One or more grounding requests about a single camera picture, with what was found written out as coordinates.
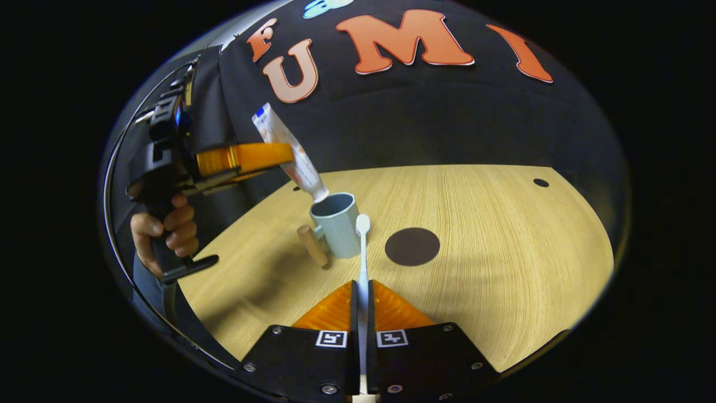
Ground blue-grey cup with wooden handle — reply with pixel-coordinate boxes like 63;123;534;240
296;192;363;269

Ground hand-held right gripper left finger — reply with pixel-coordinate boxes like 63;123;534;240
234;280;361;401

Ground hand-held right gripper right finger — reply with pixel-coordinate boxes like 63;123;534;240
366;280;501;401

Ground white toothbrush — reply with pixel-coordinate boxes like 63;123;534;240
356;214;371;395

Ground dark round coaster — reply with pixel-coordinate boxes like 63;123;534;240
384;227;441;267

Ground white toothpaste tube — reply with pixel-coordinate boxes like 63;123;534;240
252;102;331;203

